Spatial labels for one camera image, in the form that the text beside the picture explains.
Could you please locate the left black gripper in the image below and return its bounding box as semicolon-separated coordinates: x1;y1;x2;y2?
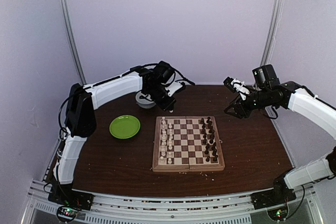
146;84;177;112

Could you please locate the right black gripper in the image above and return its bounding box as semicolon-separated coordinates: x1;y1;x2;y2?
224;88;271;119

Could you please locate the wooden chess board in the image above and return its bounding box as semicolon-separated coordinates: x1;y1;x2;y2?
152;116;225;173

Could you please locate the white bishop chess piece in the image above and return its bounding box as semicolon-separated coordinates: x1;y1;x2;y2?
161;135;167;146

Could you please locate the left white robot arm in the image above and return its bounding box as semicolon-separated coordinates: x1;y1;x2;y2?
51;65;188;205

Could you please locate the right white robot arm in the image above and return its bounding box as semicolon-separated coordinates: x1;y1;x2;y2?
224;77;335;204

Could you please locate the white ceramic bowl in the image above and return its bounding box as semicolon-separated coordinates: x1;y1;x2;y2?
135;91;156;109

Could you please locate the white corner rook piece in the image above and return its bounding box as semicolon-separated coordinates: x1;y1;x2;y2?
161;116;166;128

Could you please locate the green plastic plate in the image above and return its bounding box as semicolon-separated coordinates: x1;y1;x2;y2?
109;115;141;140

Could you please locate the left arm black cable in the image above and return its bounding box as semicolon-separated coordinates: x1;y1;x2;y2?
57;61;196;135

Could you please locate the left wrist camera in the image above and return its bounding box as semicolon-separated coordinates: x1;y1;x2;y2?
153;61;175;83

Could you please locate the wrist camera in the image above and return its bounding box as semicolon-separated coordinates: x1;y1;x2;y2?
252;64;280;90
153;61;175;83

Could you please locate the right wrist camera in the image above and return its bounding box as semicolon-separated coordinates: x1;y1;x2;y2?
252;64;280;90

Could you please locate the right aluminium frame post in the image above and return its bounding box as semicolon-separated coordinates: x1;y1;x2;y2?
259;0;284;66

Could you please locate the aluminium frame post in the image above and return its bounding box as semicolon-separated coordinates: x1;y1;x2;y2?
259;0;284;66
60;0;87;84

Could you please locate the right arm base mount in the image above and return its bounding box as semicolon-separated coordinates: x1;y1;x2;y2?
251;190;296;210

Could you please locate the aluminium front rail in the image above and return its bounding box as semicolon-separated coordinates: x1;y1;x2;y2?
26;178;320;224

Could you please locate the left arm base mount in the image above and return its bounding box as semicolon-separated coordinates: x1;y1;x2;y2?
48;191;94;210

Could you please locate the left aluminium frame post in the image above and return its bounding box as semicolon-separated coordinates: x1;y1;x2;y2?
60;0;87;84

